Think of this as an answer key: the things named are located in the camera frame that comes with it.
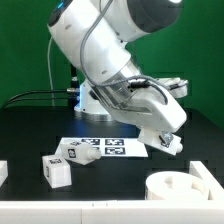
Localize white left fence block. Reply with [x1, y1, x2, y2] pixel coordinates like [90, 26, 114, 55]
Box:
[0, 160, 8, 187]

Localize white cable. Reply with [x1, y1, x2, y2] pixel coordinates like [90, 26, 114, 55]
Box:
[46, 36, 56, 108]

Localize black camera stand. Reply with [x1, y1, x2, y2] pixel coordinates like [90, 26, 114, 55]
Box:
[69, 65, 80, 108]

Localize black cables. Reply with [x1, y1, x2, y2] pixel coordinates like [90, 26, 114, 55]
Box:
[1, 87, 81, 110]

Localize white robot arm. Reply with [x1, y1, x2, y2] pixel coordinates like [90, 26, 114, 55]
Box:
[48, 0, 187, 154]

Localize white L-shaped fence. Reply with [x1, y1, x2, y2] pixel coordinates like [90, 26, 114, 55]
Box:
[0, 161, 224, 224]

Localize white marker sheet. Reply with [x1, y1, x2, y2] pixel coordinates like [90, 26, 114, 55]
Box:
[56, 137, 148, 157]

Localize white round stool seat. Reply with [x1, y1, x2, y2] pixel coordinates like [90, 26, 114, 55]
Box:
[145, 171, 209, 201]

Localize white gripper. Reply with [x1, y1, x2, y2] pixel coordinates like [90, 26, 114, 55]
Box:
[98, 85, 186, 147]

